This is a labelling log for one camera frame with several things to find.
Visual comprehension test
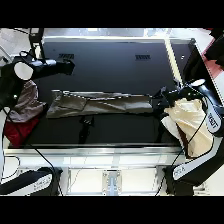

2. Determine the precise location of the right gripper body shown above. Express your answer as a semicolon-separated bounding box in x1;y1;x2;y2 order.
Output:
153;86;183;110

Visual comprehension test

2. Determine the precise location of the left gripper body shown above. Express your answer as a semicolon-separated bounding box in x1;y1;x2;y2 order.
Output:
54;58;76;77

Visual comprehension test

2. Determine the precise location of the olive green shirt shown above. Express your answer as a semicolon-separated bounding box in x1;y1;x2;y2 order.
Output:
46;88;155;120

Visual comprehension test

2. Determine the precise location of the cream garment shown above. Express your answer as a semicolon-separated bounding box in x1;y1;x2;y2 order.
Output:
161;97;215;159

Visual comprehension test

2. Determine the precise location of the tan garment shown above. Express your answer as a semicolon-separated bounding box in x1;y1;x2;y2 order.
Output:
9;79;47;124

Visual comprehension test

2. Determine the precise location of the red garment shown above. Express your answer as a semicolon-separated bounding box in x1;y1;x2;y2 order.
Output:
3;116;41;148

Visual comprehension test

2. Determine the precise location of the black cable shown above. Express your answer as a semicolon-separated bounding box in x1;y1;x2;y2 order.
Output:
2;108;64;197
156;111;209;197

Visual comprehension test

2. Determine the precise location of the silver frame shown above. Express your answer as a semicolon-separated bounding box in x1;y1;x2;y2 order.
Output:
0;144;215;197

